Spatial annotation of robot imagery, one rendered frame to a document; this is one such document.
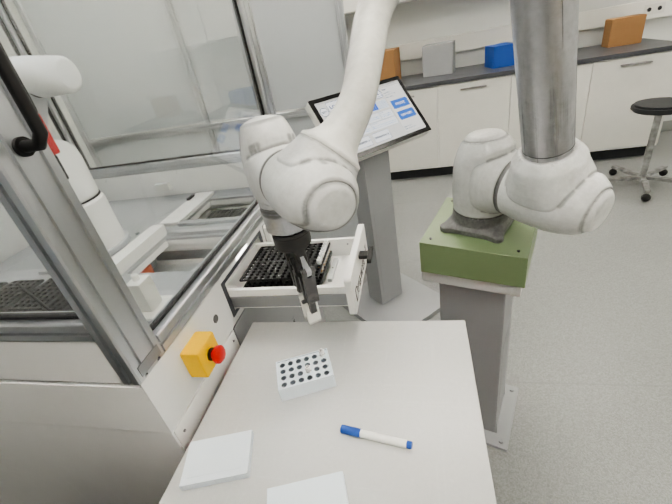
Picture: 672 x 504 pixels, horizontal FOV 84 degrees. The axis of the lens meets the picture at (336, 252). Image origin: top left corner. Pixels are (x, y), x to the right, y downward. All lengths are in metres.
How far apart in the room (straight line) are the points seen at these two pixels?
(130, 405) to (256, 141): 0.56
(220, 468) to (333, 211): 0.54
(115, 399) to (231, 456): 0.25
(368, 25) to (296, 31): 1.84
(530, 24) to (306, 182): 0.48
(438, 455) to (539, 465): 0.94
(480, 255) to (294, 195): 0.70
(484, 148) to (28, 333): 1.04
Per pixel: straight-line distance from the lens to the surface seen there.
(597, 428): 1.83
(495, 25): 4.48
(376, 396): 0.85
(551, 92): 0.83
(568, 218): 0.94
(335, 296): 0.94
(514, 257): 1.07
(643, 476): 1.77
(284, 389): 0.86
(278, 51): 2.55
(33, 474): 1.41
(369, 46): 0.64
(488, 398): 1.55
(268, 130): 0.64
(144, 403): 0.84
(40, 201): 0.66
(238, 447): 0.84
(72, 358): 0.84
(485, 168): 1.03
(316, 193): 0.47
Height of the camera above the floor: 1.43
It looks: 30 degrees down
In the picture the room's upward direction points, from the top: 11 degrees counter-clockwise
